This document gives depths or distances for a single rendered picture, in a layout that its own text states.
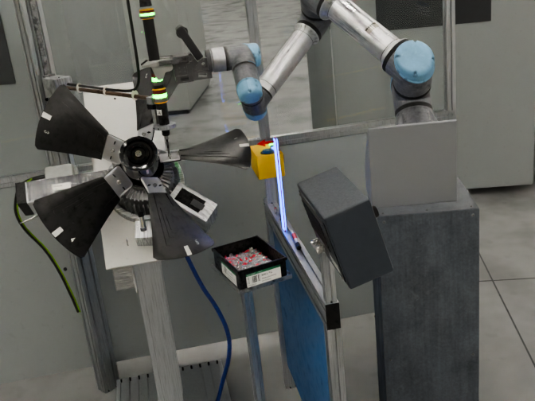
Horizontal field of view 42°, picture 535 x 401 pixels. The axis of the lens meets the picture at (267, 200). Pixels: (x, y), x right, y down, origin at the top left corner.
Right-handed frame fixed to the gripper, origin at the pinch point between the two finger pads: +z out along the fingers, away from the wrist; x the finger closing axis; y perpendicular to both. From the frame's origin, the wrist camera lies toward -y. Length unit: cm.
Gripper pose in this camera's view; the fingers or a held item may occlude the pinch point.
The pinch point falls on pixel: (145, 62)
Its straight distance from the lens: 222.2
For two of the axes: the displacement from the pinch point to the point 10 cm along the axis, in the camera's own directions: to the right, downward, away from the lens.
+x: -1.9, -3.2, 9.3
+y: 1.0, 9.3, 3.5
